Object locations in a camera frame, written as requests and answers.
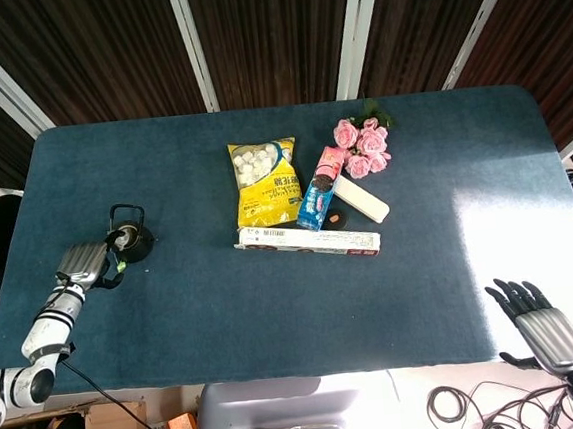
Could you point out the pink rose bouquet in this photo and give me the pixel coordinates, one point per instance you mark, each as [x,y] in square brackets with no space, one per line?
[366,147]

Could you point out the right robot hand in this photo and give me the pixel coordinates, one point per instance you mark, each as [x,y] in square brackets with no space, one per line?
[552,327]

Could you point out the blue and pink cookie box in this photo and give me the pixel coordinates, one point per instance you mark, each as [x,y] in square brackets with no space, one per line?
[318,199]

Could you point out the brown folding screen white frames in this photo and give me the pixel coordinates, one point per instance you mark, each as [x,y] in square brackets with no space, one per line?
[276,35]

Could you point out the grey robot torso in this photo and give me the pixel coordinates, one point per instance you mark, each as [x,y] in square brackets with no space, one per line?
[274,416]

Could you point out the small black kettle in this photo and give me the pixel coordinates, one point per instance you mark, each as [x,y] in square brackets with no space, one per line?
[141,244]

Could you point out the yellow marshmallow bag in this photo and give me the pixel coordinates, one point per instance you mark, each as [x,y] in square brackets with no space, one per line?
[264,186]

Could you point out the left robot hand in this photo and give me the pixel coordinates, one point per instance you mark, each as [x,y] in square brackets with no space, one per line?
[82,265]

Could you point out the long cream box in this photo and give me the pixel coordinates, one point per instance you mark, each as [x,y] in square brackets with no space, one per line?
[363,200]

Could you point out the white red baking paper box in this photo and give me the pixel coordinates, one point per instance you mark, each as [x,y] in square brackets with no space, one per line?
[309,240]

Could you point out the small black round tin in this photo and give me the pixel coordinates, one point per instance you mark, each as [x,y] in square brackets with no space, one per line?
[337,218]

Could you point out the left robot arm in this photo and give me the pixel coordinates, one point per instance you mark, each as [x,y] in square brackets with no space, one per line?
[50,325]

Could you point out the blue velvet tablecloth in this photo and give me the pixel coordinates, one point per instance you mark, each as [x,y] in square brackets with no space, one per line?
[274,301]

